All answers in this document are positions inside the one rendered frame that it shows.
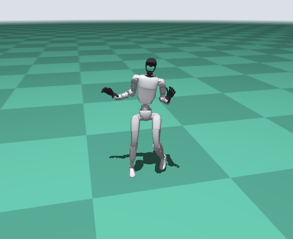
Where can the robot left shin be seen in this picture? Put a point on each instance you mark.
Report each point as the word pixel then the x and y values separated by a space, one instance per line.
pixel 160 151

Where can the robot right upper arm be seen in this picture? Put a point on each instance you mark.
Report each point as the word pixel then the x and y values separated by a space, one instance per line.
pixel 134 81

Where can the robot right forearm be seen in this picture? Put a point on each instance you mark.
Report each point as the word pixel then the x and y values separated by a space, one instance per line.
pixel 122 96

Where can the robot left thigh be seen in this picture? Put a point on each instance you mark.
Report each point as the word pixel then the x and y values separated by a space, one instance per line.
pixel 156 125

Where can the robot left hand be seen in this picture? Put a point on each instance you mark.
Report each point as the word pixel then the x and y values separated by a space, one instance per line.
pixel 170 93

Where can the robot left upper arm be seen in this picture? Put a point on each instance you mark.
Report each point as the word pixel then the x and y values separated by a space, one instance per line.
pixel 162 88

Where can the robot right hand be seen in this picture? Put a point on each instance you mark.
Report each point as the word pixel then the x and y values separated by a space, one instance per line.
pixel 109 91

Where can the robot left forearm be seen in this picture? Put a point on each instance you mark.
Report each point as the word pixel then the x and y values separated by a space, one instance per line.
pixel 164 100

